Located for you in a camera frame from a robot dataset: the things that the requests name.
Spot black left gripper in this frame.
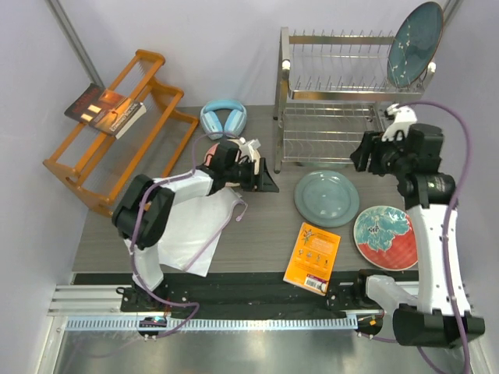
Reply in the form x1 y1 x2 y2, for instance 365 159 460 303
224 157 278 192

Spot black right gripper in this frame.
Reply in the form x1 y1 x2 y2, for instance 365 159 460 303
350 130 413 178

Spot light teal plate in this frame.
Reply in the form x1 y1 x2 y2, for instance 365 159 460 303
294 170 359 228

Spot dark teal floral plate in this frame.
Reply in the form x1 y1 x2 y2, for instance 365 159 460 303
387 2 444 88

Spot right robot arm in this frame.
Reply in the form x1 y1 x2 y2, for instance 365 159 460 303
350 123 486 348

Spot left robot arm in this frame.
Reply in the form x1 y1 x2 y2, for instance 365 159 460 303
111 138 279 311

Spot stainless steel dish rack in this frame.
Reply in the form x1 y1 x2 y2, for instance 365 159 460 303
273 27 436 172

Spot orange wooden rack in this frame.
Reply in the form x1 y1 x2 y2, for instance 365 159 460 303
43 49 199 217

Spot pink and cream plate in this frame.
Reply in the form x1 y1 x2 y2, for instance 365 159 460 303
199 139 251 188

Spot clear zip pouch purple trim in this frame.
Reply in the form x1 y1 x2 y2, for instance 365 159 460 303
154 188 248 278

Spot light blue headphones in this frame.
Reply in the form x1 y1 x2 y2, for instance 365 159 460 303
200 99 247 140

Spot red and teal plate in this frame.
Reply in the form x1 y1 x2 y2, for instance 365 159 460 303
353 206 418 271

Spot orange paperback book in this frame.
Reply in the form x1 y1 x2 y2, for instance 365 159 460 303
283 222 341 296

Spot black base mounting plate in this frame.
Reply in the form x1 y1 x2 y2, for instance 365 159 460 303
116 280 380 319

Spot dark paperback book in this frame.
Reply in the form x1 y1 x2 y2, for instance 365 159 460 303
64 83 147 139

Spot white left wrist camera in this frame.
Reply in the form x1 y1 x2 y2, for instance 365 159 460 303
235 137 260 175

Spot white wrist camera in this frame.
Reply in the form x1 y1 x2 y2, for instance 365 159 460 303
235 137 260 175
381 104 417 142

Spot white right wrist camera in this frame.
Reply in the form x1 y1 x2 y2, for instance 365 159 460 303
381 104 417 142

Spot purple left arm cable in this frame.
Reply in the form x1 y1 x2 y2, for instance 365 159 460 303
128 132 241 338

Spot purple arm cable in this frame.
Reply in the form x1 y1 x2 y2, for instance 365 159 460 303
128 132 241 338
358 100 474 374

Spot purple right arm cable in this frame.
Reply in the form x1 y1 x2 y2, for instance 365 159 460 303
358 100 474 374

